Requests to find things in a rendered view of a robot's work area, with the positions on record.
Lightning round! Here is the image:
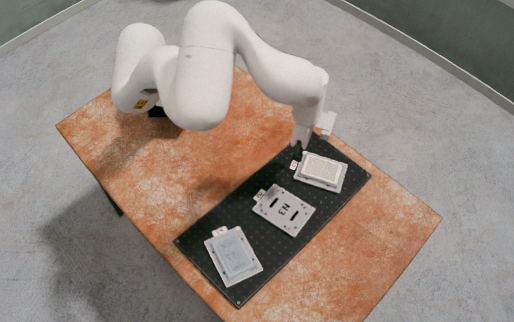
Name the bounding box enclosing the small white label sign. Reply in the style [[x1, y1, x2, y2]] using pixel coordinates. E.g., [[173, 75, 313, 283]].
[[289, 160, 298, 171], [211, 225, 228, 237], [253, 189, 266, 202]]

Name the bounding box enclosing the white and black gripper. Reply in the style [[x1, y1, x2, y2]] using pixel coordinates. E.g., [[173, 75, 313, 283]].
[[291, 120, 314, 162]]

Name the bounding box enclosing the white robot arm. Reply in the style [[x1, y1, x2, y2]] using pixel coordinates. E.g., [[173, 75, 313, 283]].
[[111, 0, 338, 141]]

